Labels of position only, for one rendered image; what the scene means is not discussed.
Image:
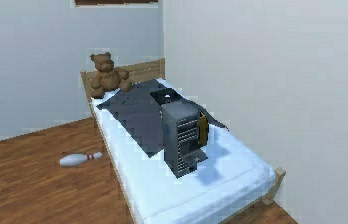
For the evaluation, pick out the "white bowling pin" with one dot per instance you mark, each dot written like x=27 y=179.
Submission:
x=77 y=159

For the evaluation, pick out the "wooden bed with white mattress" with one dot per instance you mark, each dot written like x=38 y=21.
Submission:
x=188 y=186

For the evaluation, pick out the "dark window with white frame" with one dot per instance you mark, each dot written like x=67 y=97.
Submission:
x=115 y=2

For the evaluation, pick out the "grey computer tower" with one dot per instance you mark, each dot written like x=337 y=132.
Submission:
x=182 y=136

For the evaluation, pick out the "brown teddy bear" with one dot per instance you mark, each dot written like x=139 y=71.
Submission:
x=107 y=77

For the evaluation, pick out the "dark grey blanket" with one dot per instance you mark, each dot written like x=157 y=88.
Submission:
x=136 y=110

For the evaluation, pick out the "yellow brown flat object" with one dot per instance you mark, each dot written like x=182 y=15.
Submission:
x=202 y=128

